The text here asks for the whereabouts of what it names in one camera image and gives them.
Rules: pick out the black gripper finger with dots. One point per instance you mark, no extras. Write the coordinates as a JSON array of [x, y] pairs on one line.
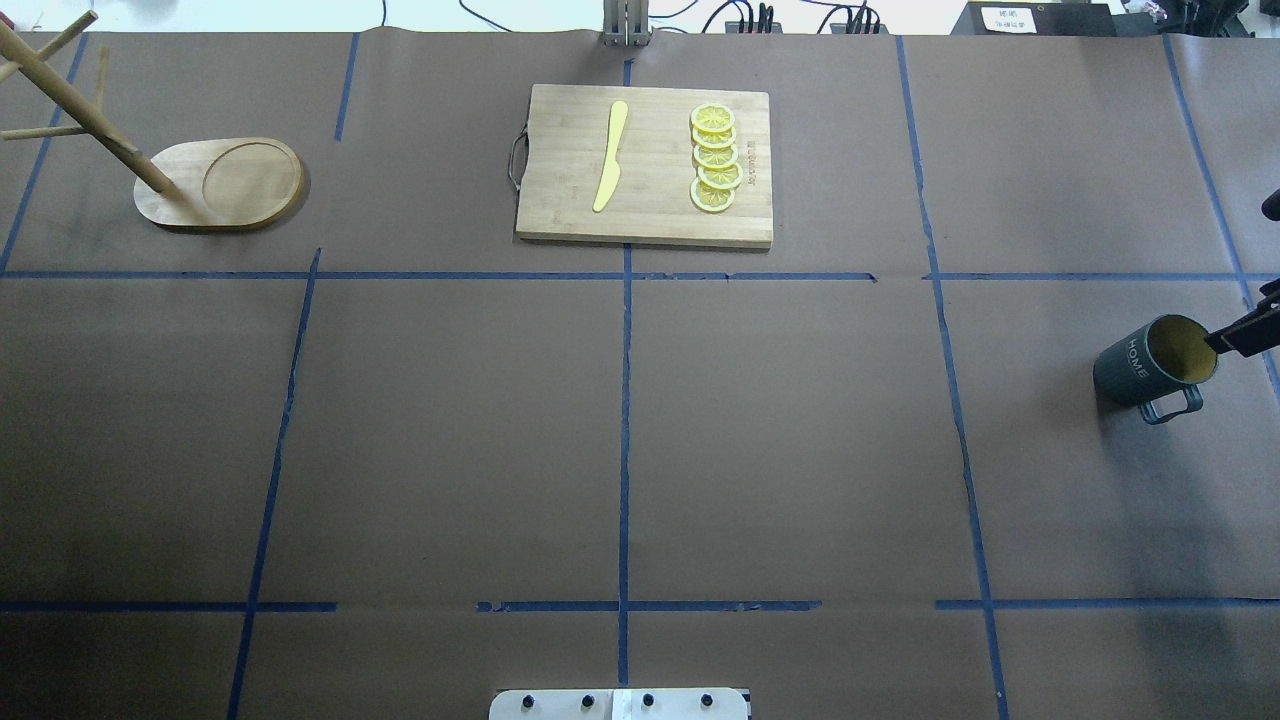
[[1254, 333]]

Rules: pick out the dark teal HOME mug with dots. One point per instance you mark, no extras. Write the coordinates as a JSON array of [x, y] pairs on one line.
[[1158, 368]]

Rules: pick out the wooden cup storage rack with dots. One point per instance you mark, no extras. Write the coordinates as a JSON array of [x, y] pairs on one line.
[[222, 184]]

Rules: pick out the black box with label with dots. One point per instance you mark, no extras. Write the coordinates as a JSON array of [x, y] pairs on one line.
[[1040, 18]]

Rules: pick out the yellow plastic knife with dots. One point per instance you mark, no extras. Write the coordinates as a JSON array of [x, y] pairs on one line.
[[611, 167]]

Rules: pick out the bamboo cutting board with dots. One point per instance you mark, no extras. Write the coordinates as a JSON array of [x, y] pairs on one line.
[[566, 128]]

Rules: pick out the aluminium frame post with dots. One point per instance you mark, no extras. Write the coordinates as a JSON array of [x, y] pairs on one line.
[[626, 23]]

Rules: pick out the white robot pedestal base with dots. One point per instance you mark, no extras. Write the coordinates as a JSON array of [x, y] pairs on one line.
[[622, 703]]

